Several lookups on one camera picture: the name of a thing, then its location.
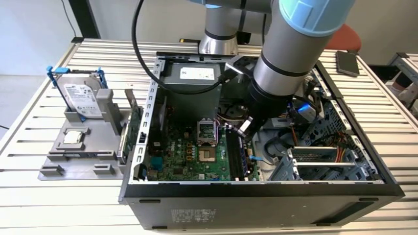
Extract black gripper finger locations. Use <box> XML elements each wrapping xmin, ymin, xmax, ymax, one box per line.
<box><xmin>244</xmin><ymin>119</ymin><xmax>266</xmax><ymax>143</ymax></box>
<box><xmin>236</xmin><ymin>116</ymin><xmax>254</xmax><ymax>138</ymax></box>

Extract dark RAM stick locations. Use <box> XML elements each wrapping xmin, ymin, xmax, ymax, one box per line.
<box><xmin>47</xmin><ymin>152</ymin><xmax>114</xmax><ymax>159</ymax></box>
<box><xmin>238</xmin><ymin>134</ymin><xmax>252</xmax><ymax>177</ymax></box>

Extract black RAM slot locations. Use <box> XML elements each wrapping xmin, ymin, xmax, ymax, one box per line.
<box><xmin>234</xmin><ymin>129</ymin><xmax>245</xmax><ymax>181</ymax></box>
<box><xmin>229</xmin><ymin>126</ymin><xmax>241</xmax><ymax>181</ymax></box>
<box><xmin>225</xmin><ymin>124</ymin><xmax>237</xmax><ymax>181</ymax></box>

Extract metal socket cover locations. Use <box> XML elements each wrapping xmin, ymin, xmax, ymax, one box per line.
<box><xmin>196</xmin><ymin>118</ymin><xmax>218</xmax><ymax>145</ymax></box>

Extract CPU socket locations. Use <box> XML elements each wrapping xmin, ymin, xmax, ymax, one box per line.
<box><xmin>197</xmin><ymin>145</ymin><xmax>217</xmax><ymax>164</ymax></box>

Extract grey power supply unit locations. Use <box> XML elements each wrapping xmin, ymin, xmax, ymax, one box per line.
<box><xmin>158</xmin><ymin>62</ymin><xmax>225</xmax><ymax>123</ymax></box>

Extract grey blue disk bay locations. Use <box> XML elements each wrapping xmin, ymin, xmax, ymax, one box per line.
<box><xmin>268</xmin><ymin>145</ymin><xmax>381</xmax><ymax>182</ymax></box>

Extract green motherboard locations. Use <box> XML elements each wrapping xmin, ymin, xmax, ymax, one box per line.
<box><xmin>146</xmin><ymin>119</ymin><xmax>261</xmax><ymax>182</ymax></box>

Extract black smartphone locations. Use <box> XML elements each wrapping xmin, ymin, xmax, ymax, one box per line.
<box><xmin>335</xmin><ymin>50</ymin><xmax>359</xmax><ymax>78</ymax></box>

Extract blue expansion slot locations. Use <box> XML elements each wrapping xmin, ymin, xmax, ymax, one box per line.
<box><xmin>149</xmin><ymin>158</ymin><xmax>164</xmax><ymax>172</ymax></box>

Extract black open PC case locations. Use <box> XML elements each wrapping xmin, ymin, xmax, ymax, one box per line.
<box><xmin>117</xmin><ymin>50</ymin><xmax>405</xmax><ymax>231</ymax></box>

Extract green graphics card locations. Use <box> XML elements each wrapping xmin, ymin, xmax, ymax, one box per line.
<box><xmin>118</xmin><ymin>89</ymin><xmax>144</xmax><ymax>165</ymax></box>

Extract red office chair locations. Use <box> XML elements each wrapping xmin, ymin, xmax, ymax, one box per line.
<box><xmin>325</xmin><ymin>24</ymin><xmax>361</xmax><ymax>52</ymax></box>

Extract seated person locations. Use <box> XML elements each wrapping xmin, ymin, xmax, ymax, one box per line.
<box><xmin>389</xmin><ymin>72</ymin><xmax>418</xmax><ymax>110</ymax></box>

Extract grey parts rack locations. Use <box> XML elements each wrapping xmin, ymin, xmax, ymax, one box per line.
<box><xmin>37</xmin><ymin>89</ymin><xmax>130</xmax><ymax>182</ymax></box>

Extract hard disk in blue carrier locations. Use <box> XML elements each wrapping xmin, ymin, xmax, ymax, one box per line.
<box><xmin>45</xmin><ymin>65</ymin><xmax>108</xmax><ymax>120</ymax></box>

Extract silver CPU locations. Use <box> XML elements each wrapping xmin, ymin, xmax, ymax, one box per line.
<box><xmin>61</xmin><ymin>131</ymin><xmax>84</xmax><ymax>144</ymax></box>

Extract power supply wire bundle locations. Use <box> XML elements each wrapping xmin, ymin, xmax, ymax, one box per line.
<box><xmin>216</xmin><ymin>101</ymin><xmax>252</xmax><ymax>122</ymax></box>

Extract black cable bundle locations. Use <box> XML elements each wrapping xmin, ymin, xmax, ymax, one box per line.
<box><xmin>262</xmin><ymin>136</ymin><xmax>295</xmax><ymax>160</ymax></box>

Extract thin orange red wires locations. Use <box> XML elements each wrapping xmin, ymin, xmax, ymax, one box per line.
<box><xmin>278</xmin><ymin>111</ymin><xmax>300</xmax><ymax>149</ymax></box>

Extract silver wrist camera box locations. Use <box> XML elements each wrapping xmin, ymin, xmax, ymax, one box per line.
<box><xmin>289</xmin><ymin>102</ymin><xmax>319</xmax><ymax>122</ymax></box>

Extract orange yellow wire bundle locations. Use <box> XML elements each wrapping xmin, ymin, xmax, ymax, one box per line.
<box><xmin>332</xmin><ymin>132</ymin><xmax>352</xmax><ymax>164</ymax></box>

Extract aluminium frame side table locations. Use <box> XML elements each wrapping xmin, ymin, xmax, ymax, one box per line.
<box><xmin>387</xmin><ymin>51</ymin><xmax>418</xmax><ymax>81</ymax></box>

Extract thick black camera cable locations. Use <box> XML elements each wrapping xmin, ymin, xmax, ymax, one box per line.
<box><xmin>129</xmin><ymin>0</ymin><xmax>237</xmax><ymax>95</ymax></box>

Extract black upright post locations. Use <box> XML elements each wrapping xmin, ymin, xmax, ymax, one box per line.
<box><xmin>66</xmin><ymin>0</ymin><xmax>101</xmax><ymax>40</ymax></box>

